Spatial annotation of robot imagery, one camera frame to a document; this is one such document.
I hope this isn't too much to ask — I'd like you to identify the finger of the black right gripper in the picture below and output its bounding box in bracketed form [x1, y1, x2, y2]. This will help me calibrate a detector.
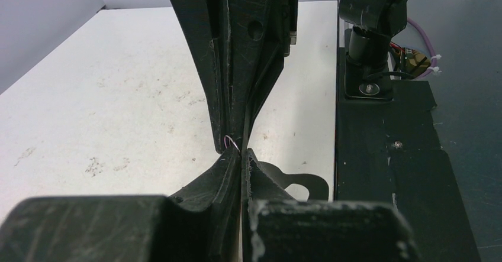
[170, 0, 230, 154]
[225, 0, 298, 151]

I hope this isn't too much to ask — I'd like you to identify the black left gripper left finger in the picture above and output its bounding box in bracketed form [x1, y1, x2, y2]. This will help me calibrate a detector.
[1, 148, 241, 261]

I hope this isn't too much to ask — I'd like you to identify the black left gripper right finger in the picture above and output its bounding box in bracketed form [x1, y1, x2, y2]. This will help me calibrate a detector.
[242, 149, 421, 261]

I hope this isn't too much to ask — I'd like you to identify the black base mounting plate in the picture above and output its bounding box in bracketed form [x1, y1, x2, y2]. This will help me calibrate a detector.
[334, 24, 480, 261]

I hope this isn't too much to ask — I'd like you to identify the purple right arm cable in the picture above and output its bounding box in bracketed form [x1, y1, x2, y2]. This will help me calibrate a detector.
[406, 17, 443, 80]

